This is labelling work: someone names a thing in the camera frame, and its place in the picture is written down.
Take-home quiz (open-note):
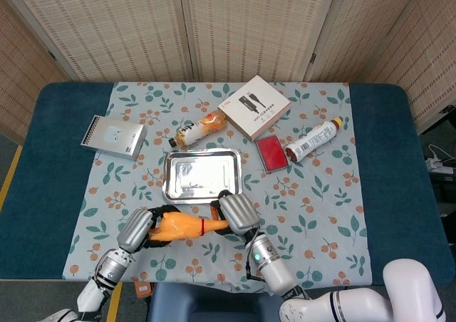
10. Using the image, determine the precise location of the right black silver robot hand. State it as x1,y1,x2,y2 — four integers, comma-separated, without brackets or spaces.
209,189,261,238

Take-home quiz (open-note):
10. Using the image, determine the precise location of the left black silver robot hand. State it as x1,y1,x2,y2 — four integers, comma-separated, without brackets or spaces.
116,204,178,254

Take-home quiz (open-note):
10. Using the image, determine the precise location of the orange rubber chicken toy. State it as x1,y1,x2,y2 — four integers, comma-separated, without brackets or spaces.
147,211,229,243

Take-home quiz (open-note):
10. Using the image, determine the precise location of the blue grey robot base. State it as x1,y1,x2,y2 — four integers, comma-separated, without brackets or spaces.
147,281,286,322

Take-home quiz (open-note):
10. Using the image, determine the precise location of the floral patterned tablecloth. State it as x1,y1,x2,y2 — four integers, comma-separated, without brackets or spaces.
62,81,373,296

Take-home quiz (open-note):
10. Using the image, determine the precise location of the stainless steel rectangular tray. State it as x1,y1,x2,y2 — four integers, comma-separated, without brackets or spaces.
162,147,244,205

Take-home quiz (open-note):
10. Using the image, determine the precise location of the red ink pad case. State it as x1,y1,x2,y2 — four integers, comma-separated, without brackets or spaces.
254,133,290,175

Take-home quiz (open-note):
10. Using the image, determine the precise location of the orange tea plastic bottle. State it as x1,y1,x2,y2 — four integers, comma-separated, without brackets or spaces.
168,110,228,150

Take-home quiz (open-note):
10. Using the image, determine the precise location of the silver grey product box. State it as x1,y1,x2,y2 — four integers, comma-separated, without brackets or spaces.
80,114,148,162

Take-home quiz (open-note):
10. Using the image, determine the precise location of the white label brown drink bottle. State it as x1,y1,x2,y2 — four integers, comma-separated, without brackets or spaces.
284,117,343,163

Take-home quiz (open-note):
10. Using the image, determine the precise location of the dark blue table cover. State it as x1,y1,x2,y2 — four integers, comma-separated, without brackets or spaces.
0,82,456,287

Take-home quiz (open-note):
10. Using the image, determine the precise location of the woven folding screen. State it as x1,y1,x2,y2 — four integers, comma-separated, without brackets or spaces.
0,0,456,145

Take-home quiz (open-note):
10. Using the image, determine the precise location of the white power strip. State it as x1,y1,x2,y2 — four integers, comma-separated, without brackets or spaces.
425,156,456,175

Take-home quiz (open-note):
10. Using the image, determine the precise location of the white cable product box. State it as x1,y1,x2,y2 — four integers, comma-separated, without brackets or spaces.
217,75,291,142

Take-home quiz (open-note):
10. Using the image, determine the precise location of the white cable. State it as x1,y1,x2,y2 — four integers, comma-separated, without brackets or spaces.
427,143,450,162

